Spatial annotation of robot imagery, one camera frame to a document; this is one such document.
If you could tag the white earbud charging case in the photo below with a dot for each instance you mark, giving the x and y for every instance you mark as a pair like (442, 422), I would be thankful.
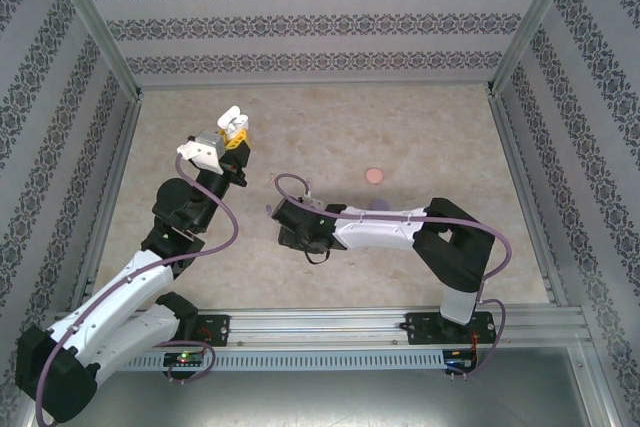
(232, 119)

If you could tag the purple earbud charging case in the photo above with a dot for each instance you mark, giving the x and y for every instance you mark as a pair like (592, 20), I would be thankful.
(382, 203)

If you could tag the pink earbud charging case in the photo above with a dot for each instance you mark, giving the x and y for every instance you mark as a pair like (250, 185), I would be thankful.
(374, 176)

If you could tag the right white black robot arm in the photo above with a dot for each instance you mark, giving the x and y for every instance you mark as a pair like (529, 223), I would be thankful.
(380, 234)

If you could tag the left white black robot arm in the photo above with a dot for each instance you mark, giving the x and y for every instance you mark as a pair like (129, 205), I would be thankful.
(140, 322)

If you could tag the left small circuit board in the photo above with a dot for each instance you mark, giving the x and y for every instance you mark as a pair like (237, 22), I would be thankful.
(185, 359)

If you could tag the small circuit board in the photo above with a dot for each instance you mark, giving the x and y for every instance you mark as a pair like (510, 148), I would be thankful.
(457, 364)
(185, 359)

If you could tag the grey metal sheet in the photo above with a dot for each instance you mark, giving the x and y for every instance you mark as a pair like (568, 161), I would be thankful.
(320, 402)

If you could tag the right small circuit board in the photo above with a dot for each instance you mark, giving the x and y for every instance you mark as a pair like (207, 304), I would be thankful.
(457, 364)

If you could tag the aluminium frame rail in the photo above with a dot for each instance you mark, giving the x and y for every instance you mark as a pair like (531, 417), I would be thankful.
(526, 197)
(111, 197)

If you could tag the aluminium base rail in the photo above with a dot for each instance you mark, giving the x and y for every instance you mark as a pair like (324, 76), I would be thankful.
(320, 329)

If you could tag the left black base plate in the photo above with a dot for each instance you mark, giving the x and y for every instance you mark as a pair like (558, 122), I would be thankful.
(217, 332)

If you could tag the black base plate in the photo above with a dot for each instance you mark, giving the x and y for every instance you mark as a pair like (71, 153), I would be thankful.
(217, 332)
(425, 329)

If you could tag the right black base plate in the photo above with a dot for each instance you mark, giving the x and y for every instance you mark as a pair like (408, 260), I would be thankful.
(425, 329)

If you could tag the aluminium frame post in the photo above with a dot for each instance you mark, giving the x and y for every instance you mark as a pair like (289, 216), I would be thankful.
(531, 22)
(98, 22)

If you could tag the aluminium frame leg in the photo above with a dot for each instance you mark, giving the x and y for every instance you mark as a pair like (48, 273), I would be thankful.
(592, 387)

